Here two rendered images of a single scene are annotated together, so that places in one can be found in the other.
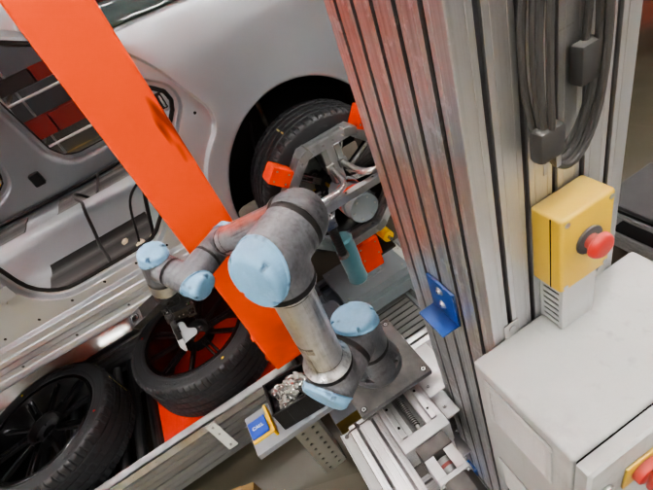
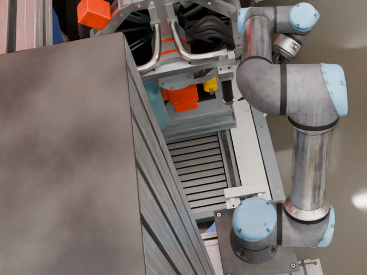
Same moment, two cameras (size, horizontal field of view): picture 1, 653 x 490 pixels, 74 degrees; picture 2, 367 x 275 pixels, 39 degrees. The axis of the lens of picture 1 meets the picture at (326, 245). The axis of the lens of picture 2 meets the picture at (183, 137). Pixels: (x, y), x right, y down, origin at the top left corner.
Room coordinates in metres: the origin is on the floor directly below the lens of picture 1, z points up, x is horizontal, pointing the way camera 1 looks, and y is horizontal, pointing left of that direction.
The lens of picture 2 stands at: (0.38, -0.49, 2.37)
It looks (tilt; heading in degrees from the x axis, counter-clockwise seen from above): 62 degrees down; 18
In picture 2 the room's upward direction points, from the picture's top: 17 degrees counter-clockwise
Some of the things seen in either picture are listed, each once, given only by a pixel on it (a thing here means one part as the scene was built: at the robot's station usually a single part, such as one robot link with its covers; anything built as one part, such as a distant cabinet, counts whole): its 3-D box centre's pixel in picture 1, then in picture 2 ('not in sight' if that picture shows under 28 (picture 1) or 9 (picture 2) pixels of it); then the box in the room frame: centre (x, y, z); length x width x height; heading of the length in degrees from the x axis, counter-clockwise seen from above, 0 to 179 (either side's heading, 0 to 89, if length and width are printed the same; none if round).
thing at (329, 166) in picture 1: (323, 179); (136, 43); (1.40, -0.09, 1.03); 0.19 x 0.18 x 0.11; 11
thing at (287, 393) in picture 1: (296, 393); not in sight; (0.96, 0.33, 0.51); 0.20 x 0.14 x 0.13; 97
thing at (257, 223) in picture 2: not in sight; (256, 223); (0.81, -0.48, 0.98); 0.13 x 0.12 x 0.14; 89
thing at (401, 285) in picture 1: (363, 284); (181, 102); (1.70, -0.10, 0.13); 0.50 x 0.36 x 0.10; 101
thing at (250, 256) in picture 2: not in sight; (254, 234); (0.81, -0.47, 0.87); 0.15 x 0.15 x 0.10
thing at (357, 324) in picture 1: (357, 331); not in sight; (0.72, 0.02, 0.98); 0.13 x 0.12 x 0.14; 135
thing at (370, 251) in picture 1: (362, 248); (182, 85); (1.58, -0.16, 0.48); 0.16 x 0.12 x 0.17; 11
